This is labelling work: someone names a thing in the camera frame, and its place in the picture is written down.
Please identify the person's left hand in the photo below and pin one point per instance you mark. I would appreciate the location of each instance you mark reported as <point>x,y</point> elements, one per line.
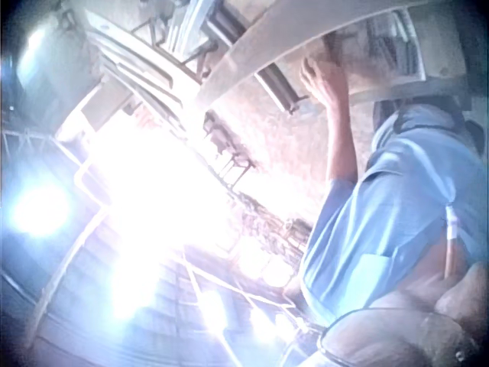
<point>329,88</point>

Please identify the person's left fingers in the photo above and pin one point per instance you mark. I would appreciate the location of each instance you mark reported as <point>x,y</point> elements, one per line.
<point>314,67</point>

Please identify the dark metal roller bar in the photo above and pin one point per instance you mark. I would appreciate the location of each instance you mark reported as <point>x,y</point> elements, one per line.
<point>279,88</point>

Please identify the long beige curved plank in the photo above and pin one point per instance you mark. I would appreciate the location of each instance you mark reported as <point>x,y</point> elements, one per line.
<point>267,38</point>

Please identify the large grey tank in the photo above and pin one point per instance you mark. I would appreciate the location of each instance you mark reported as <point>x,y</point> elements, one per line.
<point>49,70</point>

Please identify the grey staircase with railing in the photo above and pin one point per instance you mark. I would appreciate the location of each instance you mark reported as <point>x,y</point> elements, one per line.
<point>172,302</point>

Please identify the dark metal bracket rail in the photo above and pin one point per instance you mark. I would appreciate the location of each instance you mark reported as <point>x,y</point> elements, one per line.
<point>226,142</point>

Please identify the white metal frame rack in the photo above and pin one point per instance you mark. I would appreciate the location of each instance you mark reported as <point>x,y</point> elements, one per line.
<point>133,51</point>

